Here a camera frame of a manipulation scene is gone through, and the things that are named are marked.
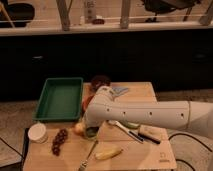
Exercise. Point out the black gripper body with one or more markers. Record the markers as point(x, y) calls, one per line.
point(92, 130)

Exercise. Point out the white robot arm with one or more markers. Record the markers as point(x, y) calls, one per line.
point(189, 116)

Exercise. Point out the yellow onion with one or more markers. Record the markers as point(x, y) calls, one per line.
point(79, 129)

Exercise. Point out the bunch of red grapes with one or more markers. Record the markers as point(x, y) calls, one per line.
point(59, 139)

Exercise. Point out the orange red cup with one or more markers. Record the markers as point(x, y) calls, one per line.
point(86, 102)

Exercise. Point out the metal fork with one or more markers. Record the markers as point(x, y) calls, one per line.
point(83, 164)

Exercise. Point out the green pea pod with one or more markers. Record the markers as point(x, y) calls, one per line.
point(130, 125)

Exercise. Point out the green plastic tray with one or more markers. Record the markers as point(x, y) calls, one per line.
point(60, 100)

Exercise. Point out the blue grey cloth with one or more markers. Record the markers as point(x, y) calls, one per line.
point(118, 91)

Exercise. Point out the dark red bowl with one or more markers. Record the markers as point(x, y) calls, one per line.
point(99, 80)

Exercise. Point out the white paper cup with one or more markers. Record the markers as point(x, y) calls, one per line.
point(38, 133)

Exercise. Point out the black chair left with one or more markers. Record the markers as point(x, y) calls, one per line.
point(20, 13)

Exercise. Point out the black office chair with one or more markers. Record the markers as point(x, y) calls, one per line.
point(168, 6)

